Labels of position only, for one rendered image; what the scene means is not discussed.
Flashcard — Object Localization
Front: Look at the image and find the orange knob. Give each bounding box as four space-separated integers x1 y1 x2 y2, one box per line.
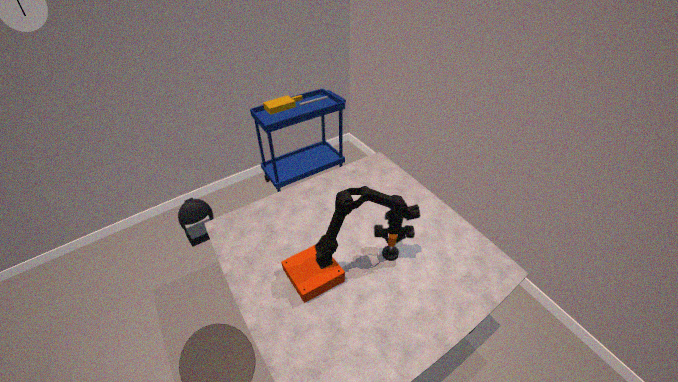
388 234 398 247

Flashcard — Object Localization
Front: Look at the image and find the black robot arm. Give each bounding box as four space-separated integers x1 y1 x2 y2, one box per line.
314 186 421 269

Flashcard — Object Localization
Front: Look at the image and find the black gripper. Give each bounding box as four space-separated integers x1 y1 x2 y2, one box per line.
374 222 415 244

